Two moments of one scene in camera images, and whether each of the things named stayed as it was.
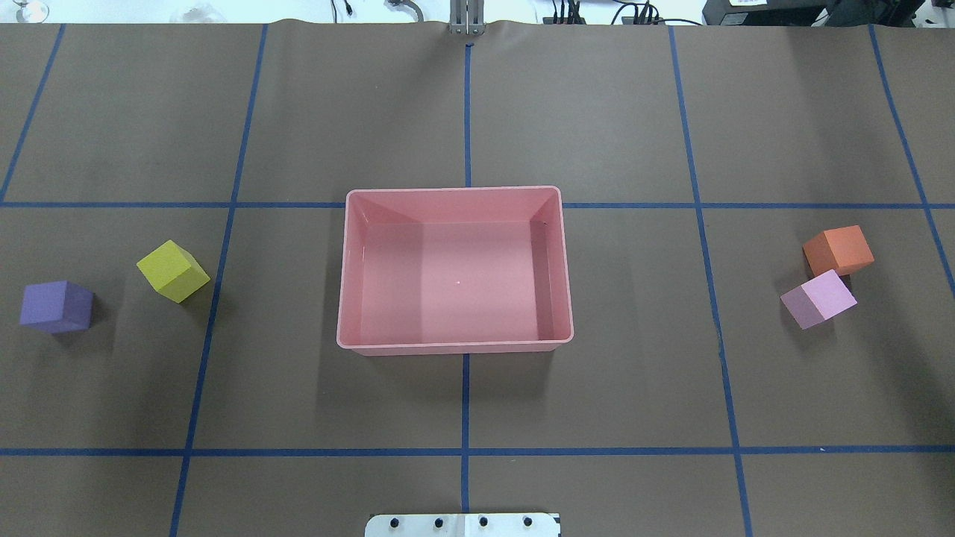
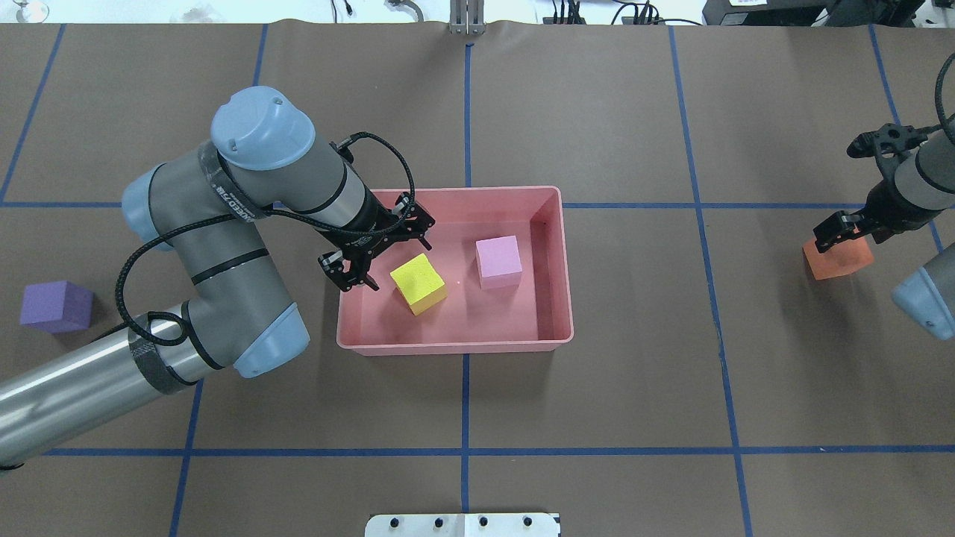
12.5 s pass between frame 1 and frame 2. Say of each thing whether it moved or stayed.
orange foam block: stayed
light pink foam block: moved
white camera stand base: stayed
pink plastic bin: stayed
